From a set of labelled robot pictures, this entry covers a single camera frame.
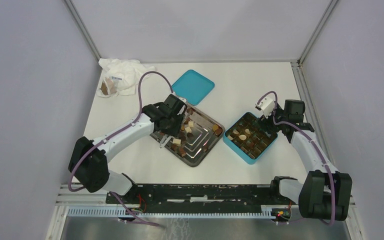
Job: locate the teal chocolate box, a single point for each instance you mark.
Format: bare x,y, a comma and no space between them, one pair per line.
251,149

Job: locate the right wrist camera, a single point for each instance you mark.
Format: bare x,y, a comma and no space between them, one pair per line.
266,106

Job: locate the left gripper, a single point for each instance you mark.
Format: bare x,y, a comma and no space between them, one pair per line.
175,131

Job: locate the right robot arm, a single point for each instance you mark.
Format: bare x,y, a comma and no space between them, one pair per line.
326,192

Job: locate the white crumpled cloth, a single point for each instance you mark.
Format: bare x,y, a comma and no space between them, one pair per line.
130,71

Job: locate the plastic bag with chocolate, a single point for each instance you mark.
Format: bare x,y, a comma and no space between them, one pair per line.
109,87

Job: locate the steel tray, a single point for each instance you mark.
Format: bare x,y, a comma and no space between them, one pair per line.
198,135

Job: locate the oval white chocolate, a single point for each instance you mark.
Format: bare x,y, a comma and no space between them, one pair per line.
242,137

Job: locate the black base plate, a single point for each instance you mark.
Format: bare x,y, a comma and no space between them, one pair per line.
155,198

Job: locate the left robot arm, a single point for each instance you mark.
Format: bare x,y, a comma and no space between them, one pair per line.
90,157

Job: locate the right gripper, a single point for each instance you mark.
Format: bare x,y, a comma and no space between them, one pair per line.
265,122

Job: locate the teal box lid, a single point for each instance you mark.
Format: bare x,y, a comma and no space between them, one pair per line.
193,87

